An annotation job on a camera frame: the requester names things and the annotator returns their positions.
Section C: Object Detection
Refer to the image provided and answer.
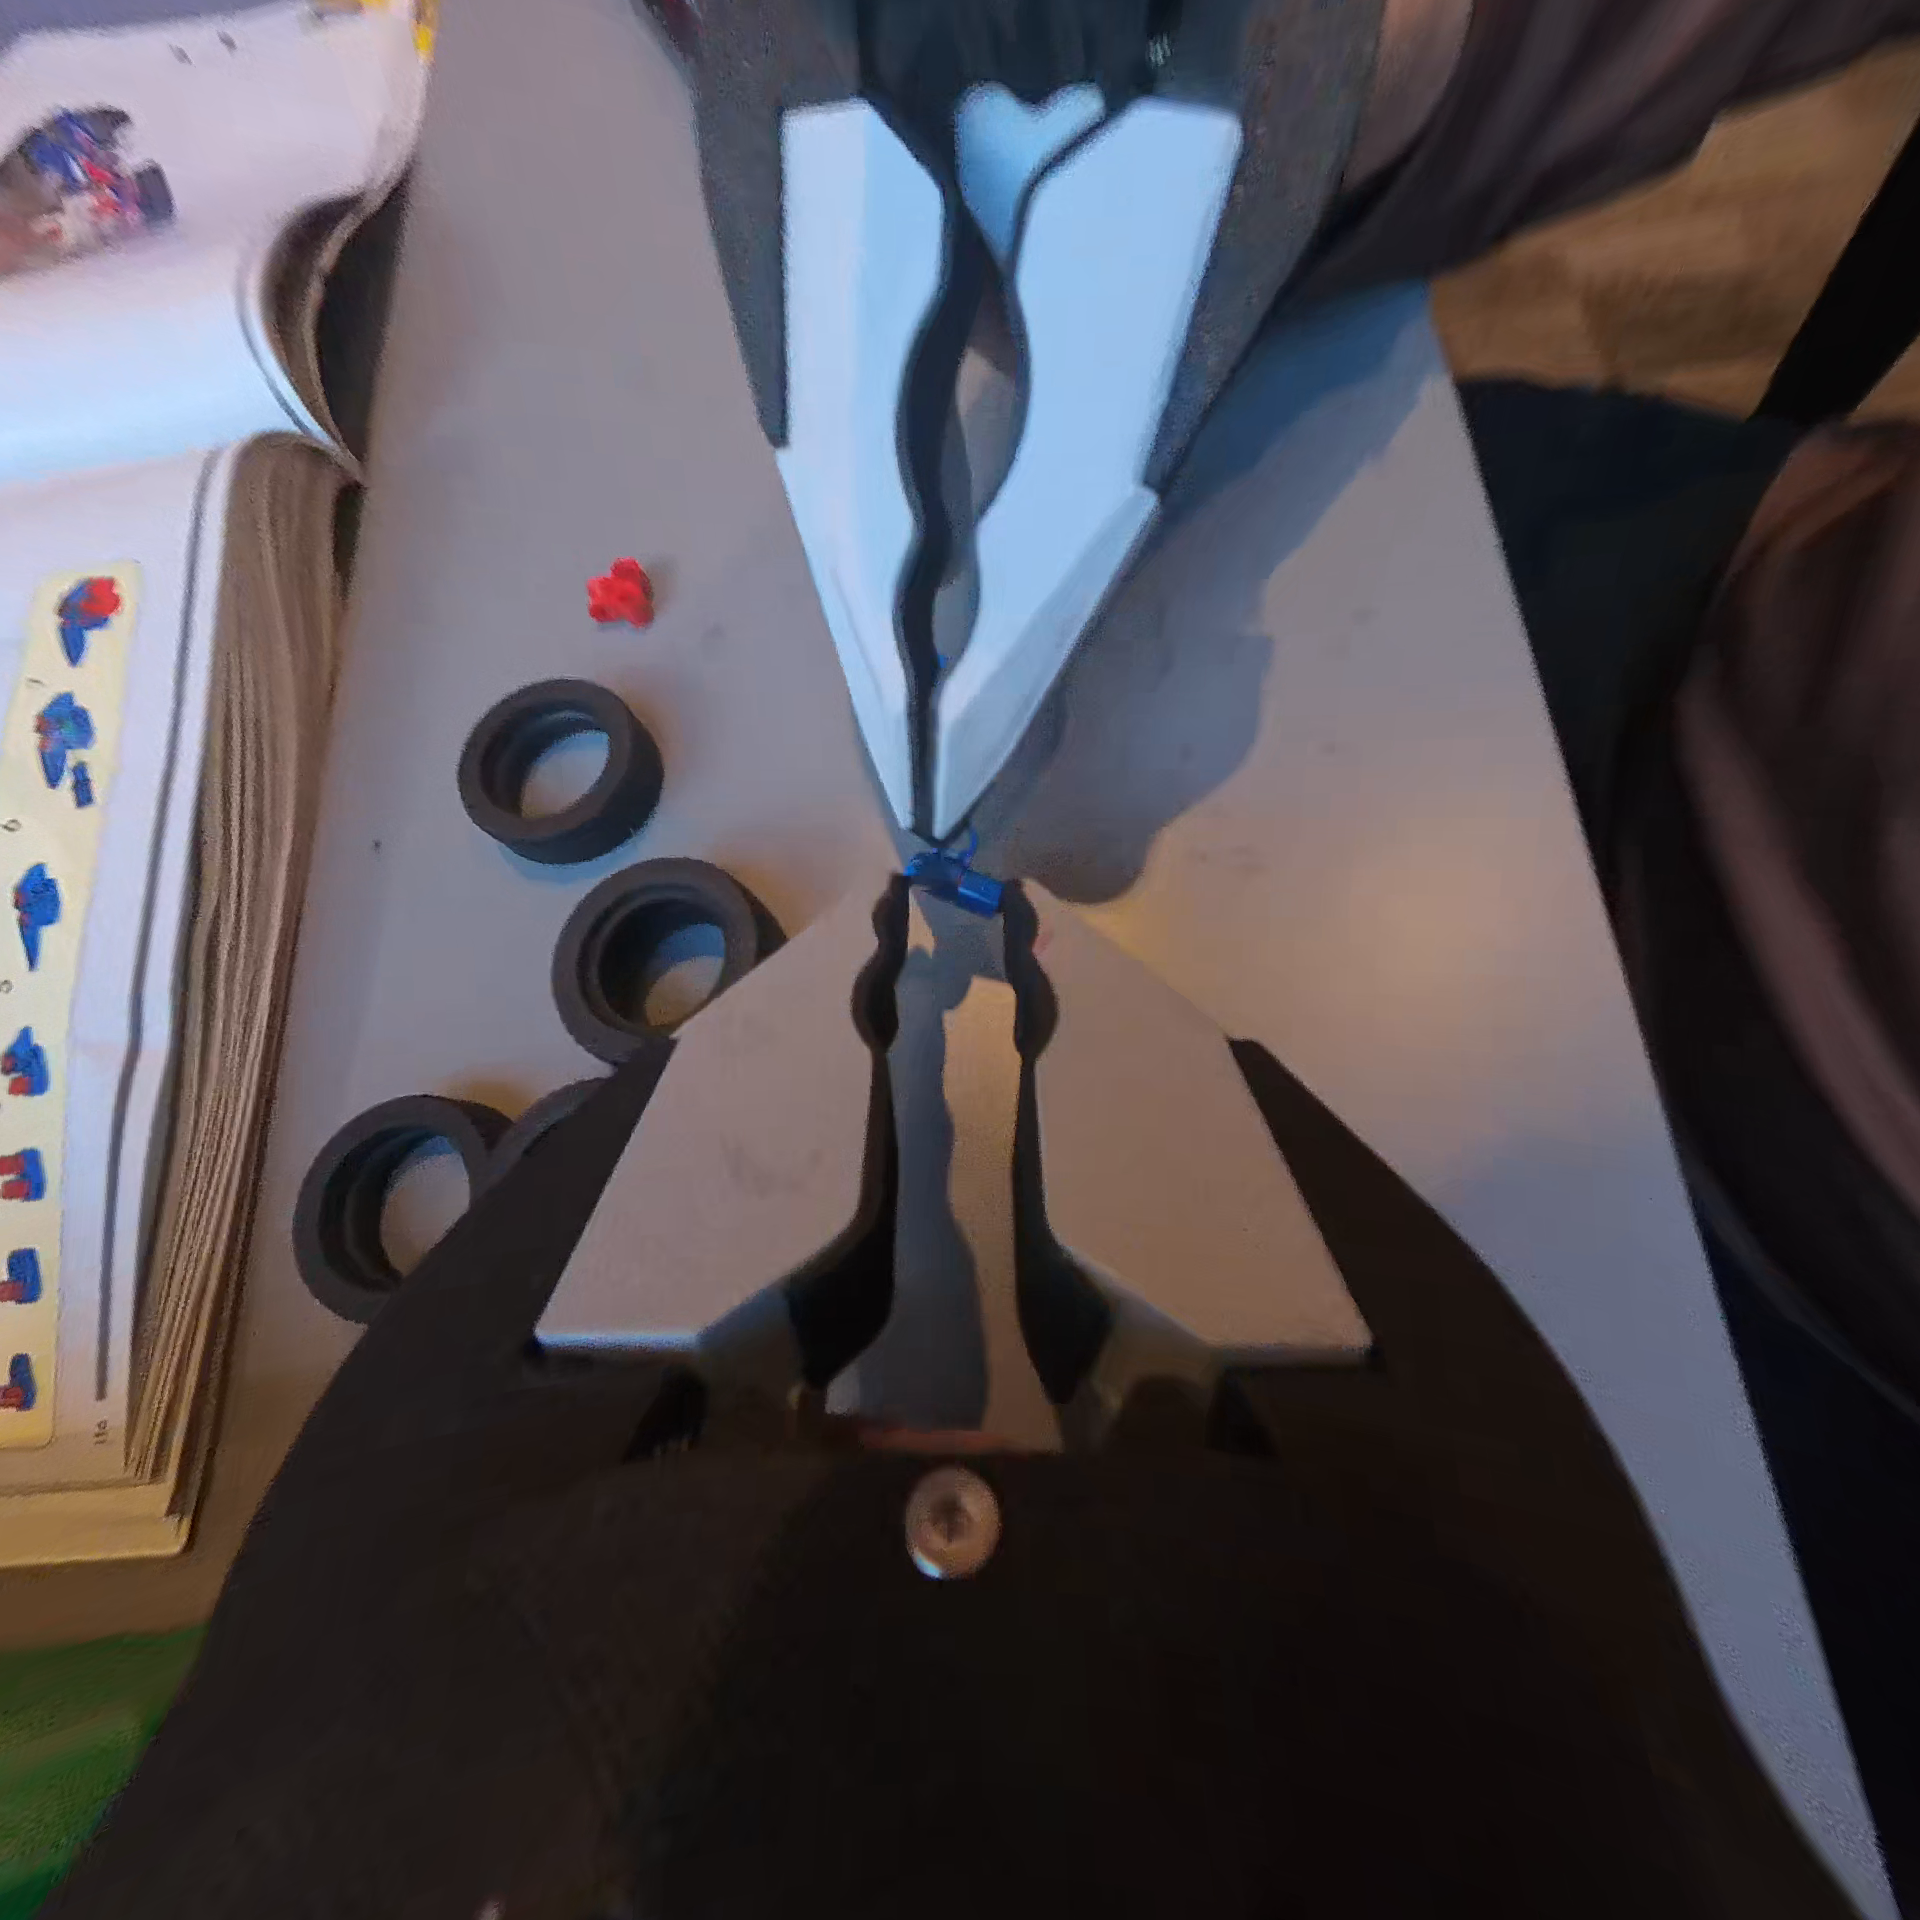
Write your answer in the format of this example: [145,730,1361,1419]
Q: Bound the black office chair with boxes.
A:
[1747,129,1920,437]

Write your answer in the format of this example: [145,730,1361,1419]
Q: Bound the black toy tire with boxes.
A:
[550,857,786,1067]
[458,680,666,867]
[293,1094,512,1325]
[488,1073,608,1186]

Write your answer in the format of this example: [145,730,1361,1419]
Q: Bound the open instruction booklet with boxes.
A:
[0,0,442,1574]

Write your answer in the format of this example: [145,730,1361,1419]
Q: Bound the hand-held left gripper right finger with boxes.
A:
[996,877,1374,1409]

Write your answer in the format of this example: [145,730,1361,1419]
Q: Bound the green plastic bin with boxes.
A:
[0,1617,212,1920]

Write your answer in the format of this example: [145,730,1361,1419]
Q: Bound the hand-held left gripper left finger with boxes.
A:
[534,873,914,1389]

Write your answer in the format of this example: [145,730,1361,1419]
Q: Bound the person's black trousers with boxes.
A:
[1456,381,1920,1920]

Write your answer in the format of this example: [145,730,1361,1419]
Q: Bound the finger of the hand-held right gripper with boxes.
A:
[930,97,1248,834]
[780,94,962,832]

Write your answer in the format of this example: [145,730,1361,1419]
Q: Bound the grey desk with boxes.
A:
[0,0,1900,1920]

